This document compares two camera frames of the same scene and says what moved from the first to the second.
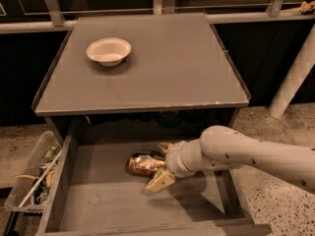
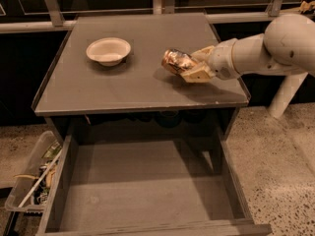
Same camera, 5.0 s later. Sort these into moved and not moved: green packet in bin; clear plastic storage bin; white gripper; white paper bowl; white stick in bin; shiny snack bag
Moved: white gripper; shiny snack bag
Not moved: white paper bowl; green packet in bin; clear plastic storage bin; white stick in bin
